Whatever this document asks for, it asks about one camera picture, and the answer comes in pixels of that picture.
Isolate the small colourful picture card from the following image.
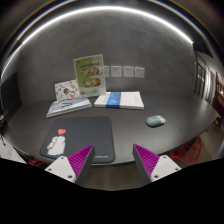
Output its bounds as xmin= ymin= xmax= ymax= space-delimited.
xmin=55 ymin=80 xmax=80 ymax=101

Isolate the ceiling light strip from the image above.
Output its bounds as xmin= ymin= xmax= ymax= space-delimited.
xmin=0 ymin=6 xmax=193 ymax=80

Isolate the green standing menu sign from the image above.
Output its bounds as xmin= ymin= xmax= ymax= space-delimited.
xmin=74 ymin=54 xmax=106 ymax=97

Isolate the white blue book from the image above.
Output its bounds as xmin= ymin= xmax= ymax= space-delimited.
xmin=94 ymin=91 xmax=144 ymax=110

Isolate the dark grey mouse pad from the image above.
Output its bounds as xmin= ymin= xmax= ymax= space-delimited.
xmin=40 ymin=116 xmax=115 ymax=164

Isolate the red chair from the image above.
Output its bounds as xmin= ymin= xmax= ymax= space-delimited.
xmin=170 ymin=137 xmax=202 ymax=164
xmin=28 ymin=157 xmax=50 ymax=169

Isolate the striped grey book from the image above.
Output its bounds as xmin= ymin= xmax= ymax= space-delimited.
xmin=46 ymin=97 xmax=92 ymax=118

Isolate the white wall switch panel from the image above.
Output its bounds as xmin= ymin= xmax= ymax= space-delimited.
xmin=104 ymin=66 xmax=110 ymax=77
xmin=111 ymin=66 xmax=122 ymax=77
xmin=123 ymin=66 xmax=134 ymax=77
xmin=135 ymin=67 xmax=145 ymax=78

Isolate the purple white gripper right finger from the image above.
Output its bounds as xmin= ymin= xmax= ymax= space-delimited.
xmin=133 ymin=144 xmax=181 ymax=185

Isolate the green computer mouse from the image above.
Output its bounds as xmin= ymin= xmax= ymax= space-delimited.
xmin=146 ymin=115 xmax=166 ymax=127

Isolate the red chair left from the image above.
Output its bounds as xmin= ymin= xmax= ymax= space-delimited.
xmin=28 ymin=157 xmax=50 ymax=169

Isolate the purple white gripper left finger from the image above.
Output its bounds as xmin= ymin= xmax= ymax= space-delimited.
xmin=46 ymin=145 xmax=95 ymax=186

